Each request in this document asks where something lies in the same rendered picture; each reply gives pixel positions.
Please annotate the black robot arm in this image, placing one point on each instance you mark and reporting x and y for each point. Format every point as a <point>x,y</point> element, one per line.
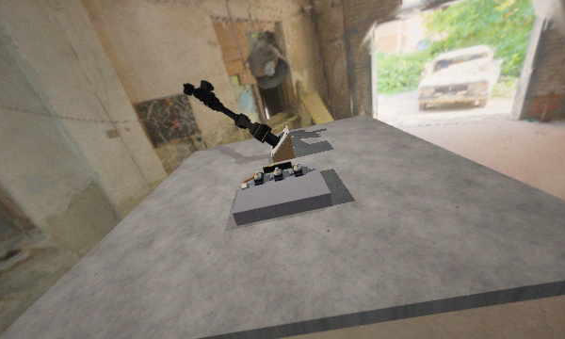
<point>259,131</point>

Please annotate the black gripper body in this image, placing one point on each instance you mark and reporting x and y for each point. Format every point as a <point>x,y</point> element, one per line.
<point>210,99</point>

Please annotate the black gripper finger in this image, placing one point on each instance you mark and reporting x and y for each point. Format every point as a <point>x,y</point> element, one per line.
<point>188,88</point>
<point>204,94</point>

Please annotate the black header strip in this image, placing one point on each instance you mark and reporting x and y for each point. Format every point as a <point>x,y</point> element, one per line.
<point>284,166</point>

